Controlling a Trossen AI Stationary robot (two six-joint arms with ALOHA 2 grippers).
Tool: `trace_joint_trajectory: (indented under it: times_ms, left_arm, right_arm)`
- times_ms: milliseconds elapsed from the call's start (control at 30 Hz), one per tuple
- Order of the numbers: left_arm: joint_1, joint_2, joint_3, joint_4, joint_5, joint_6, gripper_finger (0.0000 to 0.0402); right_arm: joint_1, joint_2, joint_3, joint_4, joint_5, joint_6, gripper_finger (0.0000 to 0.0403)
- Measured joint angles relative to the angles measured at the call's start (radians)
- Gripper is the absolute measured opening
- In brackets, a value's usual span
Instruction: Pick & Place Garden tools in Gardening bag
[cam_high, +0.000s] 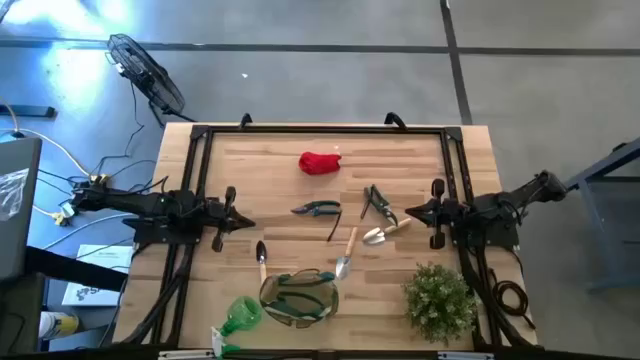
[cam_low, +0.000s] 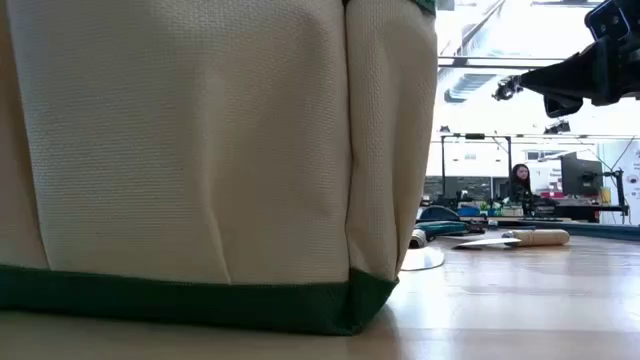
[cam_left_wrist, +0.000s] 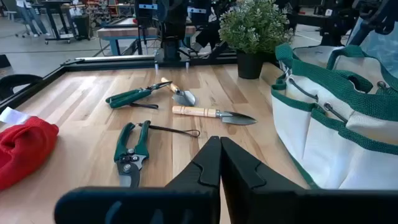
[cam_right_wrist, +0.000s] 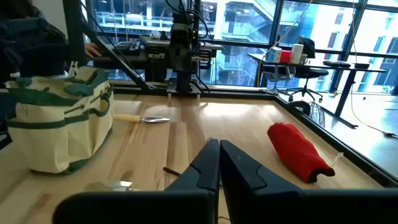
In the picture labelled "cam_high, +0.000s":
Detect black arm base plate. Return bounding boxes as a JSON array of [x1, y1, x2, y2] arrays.
[[122, 215, 204, 248], [449, 207, 522, 252]]

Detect artificial green shrub plant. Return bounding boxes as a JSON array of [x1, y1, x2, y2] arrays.
[[402, 261, 480, 348]]

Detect black left arm cable bundle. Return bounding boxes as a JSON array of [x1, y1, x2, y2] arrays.
[[122, 243, 197, 347]]

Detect wide trowel wooden handle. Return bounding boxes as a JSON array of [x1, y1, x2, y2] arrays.
[[362, 216, 413, 247]]

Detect black floor fan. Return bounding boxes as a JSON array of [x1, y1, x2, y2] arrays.
[[105, 32, 197, 124]]

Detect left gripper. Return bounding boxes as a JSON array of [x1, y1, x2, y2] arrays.
[[202, 185, 257, 254]]

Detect black metal table frame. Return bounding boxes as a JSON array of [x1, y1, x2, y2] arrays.
[[152, 123, 504, 349]]

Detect black desk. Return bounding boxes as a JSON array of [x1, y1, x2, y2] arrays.
[[0, 244, 131, 354]]

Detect red gardening gloves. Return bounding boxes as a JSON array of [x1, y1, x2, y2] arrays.
[[298, 151, 344, 177]]

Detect yellow white plug adapter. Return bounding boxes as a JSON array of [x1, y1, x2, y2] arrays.
[[50, 201, 78, 228]]

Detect yellow white can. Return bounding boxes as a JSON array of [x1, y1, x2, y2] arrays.
[[38, 310, 81, 342]]

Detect beige green canvas gardening bag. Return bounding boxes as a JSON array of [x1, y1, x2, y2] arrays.
[[258, 268, 341, 330]]

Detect white printed flat box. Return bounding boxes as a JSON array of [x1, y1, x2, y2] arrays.
[[60, 280, 124, 308]]

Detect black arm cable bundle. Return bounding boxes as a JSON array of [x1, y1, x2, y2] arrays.
[[457, 244, 534, 349], [122, 243, 197, 347]]

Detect blue metal cart frame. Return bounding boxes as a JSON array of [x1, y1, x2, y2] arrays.
[[564, 137, 640, 294]]

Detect grey metal bracket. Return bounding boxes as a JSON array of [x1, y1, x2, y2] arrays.
[[158, 349, 217, 360], [436, 350, 497, 360]]

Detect white floor cable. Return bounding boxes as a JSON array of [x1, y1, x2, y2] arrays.
[[0, 97, 94, 177]]

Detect green plastic spray bottle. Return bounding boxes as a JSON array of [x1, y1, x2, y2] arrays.
[[209, 295, 264, 359]]

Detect green-handled pruning shears with strap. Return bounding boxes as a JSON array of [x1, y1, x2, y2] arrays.
[[290, 199, 345, 244]]

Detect clear plastic bag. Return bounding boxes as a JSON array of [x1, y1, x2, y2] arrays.
[[0, 167, 31, 223]]

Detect white printed paper sheet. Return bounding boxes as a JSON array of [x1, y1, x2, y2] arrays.
[[76, 243, 135, 275]]

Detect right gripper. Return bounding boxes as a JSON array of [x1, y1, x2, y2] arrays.
[[404, 177, 472, 252]]

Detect black fan power cord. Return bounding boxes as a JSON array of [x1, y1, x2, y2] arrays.
[[92, 81, 148, 177]]

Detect black pruning shears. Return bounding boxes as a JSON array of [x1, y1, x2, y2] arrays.
[[359, 183, 400, 228]]

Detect dark-bladed weeder wooden handle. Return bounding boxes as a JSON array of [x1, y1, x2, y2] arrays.
[[255, 239, 270, 285]]

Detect black floor bar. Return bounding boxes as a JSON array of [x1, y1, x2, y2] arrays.
[[0, 103, 58, 120]]

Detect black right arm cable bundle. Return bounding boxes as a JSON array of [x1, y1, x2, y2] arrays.
[[457, 244, 534, 349]]

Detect coiled black cable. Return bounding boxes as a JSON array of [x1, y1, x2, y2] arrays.
[[491, 267, 537, 331]]

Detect grey box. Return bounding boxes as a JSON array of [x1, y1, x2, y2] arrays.
[[0, 137, 44, 282]]

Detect narrow trowel wooden handle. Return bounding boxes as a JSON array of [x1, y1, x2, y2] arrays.
[[334, 226, 360, 282]]

